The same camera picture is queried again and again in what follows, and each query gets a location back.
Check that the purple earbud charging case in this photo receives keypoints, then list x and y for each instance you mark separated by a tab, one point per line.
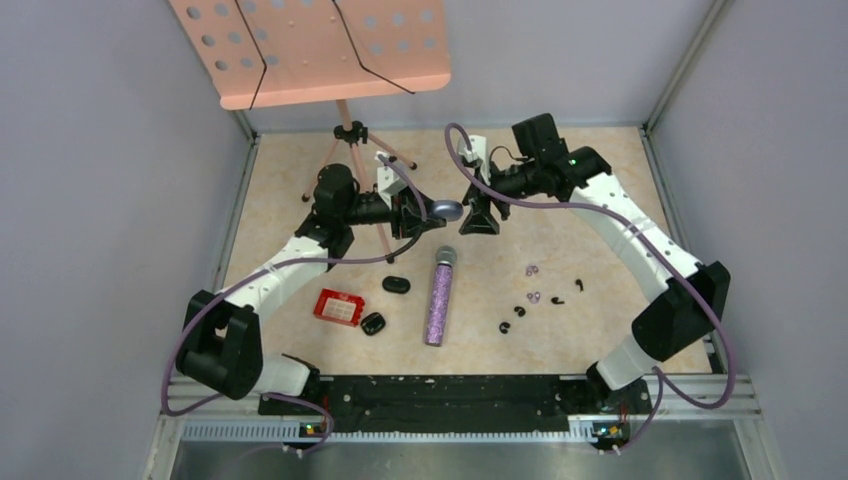
448	210

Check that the red plastic box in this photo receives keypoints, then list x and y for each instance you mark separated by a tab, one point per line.
339	307

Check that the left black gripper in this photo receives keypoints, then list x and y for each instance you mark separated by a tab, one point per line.
407	214

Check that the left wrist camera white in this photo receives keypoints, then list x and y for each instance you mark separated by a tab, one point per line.
388	181

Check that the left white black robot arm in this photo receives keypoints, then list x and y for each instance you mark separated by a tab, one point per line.
221	344

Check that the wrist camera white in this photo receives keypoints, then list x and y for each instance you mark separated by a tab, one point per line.
474	153
388	181

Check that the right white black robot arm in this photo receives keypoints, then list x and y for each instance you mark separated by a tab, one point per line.
685	296

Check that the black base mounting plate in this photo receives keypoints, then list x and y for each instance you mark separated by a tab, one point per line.
467	404

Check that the purple glitter microphone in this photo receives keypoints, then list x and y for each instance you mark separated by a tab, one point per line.
446	258

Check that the pink music stand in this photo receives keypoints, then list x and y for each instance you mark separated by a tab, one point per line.
276	53

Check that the closed black earbud case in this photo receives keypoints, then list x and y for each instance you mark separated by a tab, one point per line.
396	284

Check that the open black earbud case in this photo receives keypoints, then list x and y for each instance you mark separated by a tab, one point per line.
373	323

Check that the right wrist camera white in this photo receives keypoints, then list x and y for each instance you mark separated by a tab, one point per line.
474	153

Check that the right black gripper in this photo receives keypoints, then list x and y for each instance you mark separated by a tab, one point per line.
474	220

